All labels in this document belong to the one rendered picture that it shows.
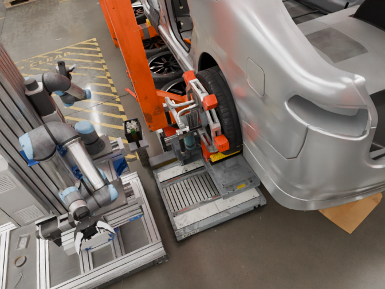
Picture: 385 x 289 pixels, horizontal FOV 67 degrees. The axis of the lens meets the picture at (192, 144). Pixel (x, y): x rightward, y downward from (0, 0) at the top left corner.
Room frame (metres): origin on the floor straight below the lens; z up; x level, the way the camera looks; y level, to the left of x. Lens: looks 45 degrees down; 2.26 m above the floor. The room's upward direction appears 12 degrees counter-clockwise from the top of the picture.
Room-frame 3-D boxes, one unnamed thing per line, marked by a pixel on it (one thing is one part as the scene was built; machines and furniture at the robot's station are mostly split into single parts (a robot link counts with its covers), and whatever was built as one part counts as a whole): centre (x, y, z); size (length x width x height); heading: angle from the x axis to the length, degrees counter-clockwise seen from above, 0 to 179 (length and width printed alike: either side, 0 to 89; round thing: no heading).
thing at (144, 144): (2.14, 0.52, 0.44); 0.43 x 0.17 x 0.03; 12
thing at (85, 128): (1.64, 0.72, 0.98); 0.13 x 0.12 x 0.14; 90
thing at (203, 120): (1.67, -0.05, 0.85); 0.21 x 0.14 x 0.14; 102
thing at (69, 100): (1.91, 0.83, 1.11); 0.11 x 0.08 x 0.11; 90
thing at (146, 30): (4.07, 0.37, 0.69); 0.52 x 0.17 x 0.35; 102
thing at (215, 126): (1.69, -0.12, 0.85); 0.54 x 0.07 x 0.54; 12
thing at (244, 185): (1.72, -0.29, 0.13); 0.50 x 0.36 x 0.10; 12
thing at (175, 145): (1.98, -0.02, 0.26); 0.42 x 0.18 x 0.35; 102
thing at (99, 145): (1.64, 0.72, 0.87); 0.15 x 0.15 x 0.10
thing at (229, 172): (1.72, -0.29, 0.32); 0.40 x 0.30 x 0.28; 12
